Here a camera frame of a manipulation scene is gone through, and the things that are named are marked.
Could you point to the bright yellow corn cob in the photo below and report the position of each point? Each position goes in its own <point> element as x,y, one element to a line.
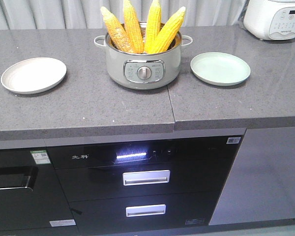
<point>153,24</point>
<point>168,31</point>

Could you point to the pale speckled corn cob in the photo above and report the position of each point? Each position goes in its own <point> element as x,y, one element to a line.
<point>116,31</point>

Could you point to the bright yellow upright corn cob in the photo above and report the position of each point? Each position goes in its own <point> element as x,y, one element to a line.
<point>153,24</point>

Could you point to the orange-yellow corn cob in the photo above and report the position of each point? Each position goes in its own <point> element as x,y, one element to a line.
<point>132,27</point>

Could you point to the pale green electric cooking pot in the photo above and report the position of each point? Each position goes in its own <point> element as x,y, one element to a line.
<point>143,71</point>

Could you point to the black two-drawer sterilizer cabinet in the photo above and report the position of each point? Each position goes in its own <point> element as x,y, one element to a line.
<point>142,184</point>

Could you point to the mint green plate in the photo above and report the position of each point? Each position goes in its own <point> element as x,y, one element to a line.
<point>220,69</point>

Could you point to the cream white plate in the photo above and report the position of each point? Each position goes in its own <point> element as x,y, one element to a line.
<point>33,75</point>

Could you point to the black built-in dishwasher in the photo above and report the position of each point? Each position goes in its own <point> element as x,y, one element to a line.
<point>32,202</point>

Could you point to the white rice cooker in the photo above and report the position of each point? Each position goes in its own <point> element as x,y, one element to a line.
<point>270,19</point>

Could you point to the grey pleated curtain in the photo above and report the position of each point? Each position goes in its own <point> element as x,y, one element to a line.
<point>85,14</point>

